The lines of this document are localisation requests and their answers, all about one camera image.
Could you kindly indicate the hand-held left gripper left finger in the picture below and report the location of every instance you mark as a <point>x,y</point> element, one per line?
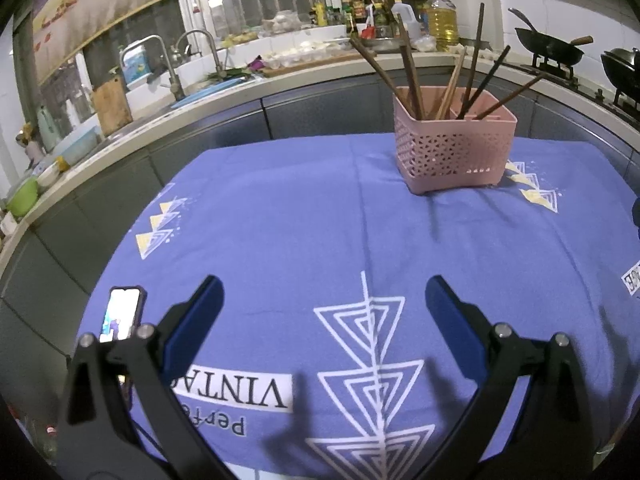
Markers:
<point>200,320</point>

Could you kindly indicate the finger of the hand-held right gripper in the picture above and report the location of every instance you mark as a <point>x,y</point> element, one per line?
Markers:
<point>637,217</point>

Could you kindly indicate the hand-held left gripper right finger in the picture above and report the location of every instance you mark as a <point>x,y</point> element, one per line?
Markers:
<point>455,325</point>

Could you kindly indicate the pink perforated plastic basket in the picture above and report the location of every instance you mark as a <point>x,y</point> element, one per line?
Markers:
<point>450,155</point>

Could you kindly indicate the bunch of wooden chopsticks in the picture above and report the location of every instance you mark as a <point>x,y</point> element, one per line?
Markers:
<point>415,90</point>

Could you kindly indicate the smartphone with lit screen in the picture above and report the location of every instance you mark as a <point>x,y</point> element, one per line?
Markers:
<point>122,312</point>

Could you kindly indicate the black gas stove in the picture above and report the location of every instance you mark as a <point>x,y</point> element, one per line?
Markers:
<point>585,85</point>

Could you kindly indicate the blue printed tablecloth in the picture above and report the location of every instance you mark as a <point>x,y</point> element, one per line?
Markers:
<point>300,210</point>

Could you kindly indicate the kitchen counter with grey cabinets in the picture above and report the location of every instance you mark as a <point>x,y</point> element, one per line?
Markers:
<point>225,115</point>

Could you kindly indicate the white bowl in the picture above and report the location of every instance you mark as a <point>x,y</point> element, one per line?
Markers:
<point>47,175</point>

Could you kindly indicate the green bowl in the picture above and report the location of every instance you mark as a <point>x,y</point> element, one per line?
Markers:
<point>22,196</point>

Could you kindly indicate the light blue basin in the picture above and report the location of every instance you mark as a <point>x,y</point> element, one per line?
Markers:
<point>75,141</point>

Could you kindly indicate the blue tray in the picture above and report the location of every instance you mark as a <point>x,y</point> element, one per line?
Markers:
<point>210,93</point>

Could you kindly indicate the upright wooden cutting board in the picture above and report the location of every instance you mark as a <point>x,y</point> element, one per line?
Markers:
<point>112,107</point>

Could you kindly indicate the pale detergent bottle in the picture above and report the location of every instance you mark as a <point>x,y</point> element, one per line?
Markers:
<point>47,127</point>

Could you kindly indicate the green leafy vegetable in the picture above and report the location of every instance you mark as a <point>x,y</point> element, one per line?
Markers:
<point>230,73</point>

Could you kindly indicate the tall steel faucet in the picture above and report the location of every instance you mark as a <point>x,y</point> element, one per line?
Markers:
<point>172,70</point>

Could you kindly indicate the clear jar with blue label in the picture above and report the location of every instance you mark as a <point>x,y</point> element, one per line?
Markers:
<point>134,62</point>

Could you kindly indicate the curved steel faucet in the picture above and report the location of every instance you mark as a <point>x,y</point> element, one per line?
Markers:
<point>215,47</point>

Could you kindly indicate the large yellow oil bottle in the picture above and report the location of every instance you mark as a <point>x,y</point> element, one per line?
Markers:
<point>442,17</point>

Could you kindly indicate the wooden board with white bowls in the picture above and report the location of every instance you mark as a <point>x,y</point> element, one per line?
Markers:
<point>310,57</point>

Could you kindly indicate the steel basin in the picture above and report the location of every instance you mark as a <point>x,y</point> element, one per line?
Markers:
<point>380,43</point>

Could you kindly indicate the white plastic jug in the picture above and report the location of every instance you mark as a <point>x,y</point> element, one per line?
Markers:
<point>404,17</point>

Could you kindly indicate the fruit printed window blind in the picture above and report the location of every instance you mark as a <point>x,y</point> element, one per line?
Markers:
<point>100,5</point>

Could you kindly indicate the group of seasoning bottles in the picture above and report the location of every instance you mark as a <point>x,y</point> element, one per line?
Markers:
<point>370,5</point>

